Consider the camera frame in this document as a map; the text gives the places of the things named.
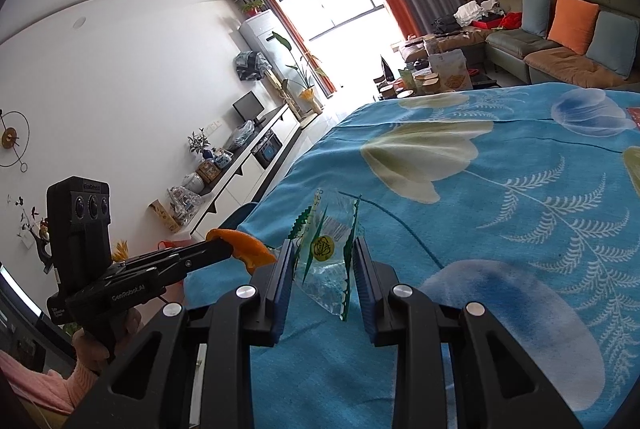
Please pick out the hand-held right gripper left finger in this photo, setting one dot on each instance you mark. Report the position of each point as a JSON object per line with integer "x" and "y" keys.
{"x": 284, "y": 299}

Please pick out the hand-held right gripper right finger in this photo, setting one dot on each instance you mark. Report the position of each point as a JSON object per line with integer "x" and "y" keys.
{"x": 364, "y": 299}

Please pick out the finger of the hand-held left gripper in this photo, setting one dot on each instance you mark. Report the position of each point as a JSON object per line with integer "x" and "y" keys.
{"x": 175, "y": 255}
{"x": 170, "y": 273}

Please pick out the clear green snack wrapper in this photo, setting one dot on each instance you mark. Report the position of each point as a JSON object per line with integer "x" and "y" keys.
{"x": 325, "y": 249}

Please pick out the orange peel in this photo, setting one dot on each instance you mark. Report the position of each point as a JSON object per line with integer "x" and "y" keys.
{"x": 245, "y": 246}

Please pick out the person's left hand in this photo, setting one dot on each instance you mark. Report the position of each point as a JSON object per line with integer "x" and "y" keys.
{"x": 92, "y": 354}

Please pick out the red plastic bag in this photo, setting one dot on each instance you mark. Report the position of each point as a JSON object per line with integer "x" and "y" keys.
{"x": 176, "y": 242}

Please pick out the small cardboard box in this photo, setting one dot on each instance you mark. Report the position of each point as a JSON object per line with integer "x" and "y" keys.
{"x": 164, "y": 215}

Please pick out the clear glass ornament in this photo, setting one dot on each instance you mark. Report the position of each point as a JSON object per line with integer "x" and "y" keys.
{"x": 182, "y": 205}

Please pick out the white ceramic jar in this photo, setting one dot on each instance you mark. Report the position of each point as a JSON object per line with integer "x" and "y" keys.
{"x": 193, "y": 183}

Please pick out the blue white porcelain teapot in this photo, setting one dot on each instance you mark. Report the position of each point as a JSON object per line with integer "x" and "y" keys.
{"x": 222, "y": 157}

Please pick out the small plant in blue vase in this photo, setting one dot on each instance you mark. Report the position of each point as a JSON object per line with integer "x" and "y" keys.
{"x": 198, "y": 145}

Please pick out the white TV cabinet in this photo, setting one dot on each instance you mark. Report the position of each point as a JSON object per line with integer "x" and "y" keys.
{"x": 250, "y": 159}

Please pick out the clear plastic bag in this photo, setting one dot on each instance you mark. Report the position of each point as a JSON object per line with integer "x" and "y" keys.
{"x": 240, "y": 135}

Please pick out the black monitor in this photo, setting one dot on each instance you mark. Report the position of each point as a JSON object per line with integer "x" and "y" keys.
{"x": 248, "y": 107}

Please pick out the fan with patterned cover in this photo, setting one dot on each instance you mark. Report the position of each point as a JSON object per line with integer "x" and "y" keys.
{"x": 251, "y": 65}

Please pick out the tall plant in yellow pot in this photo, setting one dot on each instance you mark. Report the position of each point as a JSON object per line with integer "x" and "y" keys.
{"x": 302, "y": 79}

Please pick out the group of snack jars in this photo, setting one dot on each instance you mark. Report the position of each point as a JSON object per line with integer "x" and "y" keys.
{"x": 407, "y": 84}

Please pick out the white standing air conditioner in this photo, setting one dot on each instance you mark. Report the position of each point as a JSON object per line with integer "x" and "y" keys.
{"x": 262, "y": 39}

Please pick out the tan paper bag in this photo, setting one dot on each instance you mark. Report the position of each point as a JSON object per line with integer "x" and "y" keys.
{"x": 451, "y": 70}

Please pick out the dark coffee table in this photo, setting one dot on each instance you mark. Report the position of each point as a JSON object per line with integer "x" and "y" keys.
{"x": 480, "y": 81}

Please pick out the small potted plant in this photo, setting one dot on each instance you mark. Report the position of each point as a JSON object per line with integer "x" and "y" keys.
{"x": 252, "y": 7}

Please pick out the large window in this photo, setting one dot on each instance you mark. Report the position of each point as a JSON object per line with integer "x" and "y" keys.
{"x": 340, "y": 19}

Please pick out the pile of white clothes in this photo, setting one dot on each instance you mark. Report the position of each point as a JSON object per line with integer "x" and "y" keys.
{"x": 475, "y": 9}

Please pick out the red cloth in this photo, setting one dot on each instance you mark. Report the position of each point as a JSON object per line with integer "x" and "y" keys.
{"x": 505, "y": 21}

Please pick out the brown sofa seat pad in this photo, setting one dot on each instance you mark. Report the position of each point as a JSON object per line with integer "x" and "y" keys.
{"x": 575, "y": 64}

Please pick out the red snack packet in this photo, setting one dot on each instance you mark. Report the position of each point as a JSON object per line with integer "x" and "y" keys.
{"x": 634, "y": 118}

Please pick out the blue-grey cushion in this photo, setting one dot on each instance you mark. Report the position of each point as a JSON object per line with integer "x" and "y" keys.
{"x": 535, "y": 11}
{"x": 615, "y": 44}

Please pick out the orange cushion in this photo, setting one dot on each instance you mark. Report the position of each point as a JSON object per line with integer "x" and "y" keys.
{"x": 572, "y": 24}

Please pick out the round metal wall clock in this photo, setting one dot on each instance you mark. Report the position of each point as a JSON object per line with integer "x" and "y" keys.
{"x": 12, "y": 139}

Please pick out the white wall socket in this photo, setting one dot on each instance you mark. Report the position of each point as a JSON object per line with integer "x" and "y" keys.
{"x": 215, "y": 124}

